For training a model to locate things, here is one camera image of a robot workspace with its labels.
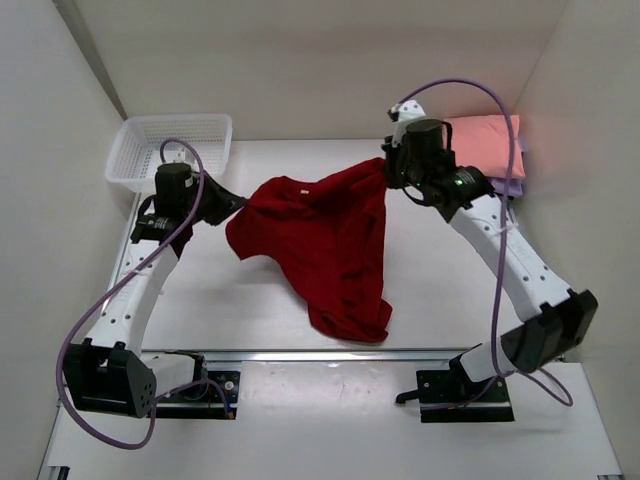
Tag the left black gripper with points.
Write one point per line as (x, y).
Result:
(228, 201)

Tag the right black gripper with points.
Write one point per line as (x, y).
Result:
(394, 180)

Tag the red t shirt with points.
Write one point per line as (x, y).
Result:
(328, 239)

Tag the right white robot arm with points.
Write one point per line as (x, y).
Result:
(553, 316)

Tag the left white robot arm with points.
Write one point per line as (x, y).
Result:
(105, 372)

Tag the pink folded t shirt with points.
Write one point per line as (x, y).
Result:
(482, 142)

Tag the lavender folded t shirt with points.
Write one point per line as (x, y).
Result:
(513, 188)

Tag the white perforated plastic basket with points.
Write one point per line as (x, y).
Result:
(134, 156)

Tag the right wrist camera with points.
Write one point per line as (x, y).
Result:
(401, 115)

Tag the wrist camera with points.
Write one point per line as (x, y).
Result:
(401, 115)
(180, 154)

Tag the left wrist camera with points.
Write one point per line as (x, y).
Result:
(180, 154)

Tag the aluminium frame rail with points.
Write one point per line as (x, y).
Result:
(328, 355)

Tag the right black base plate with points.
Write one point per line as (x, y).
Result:
(445, 399)

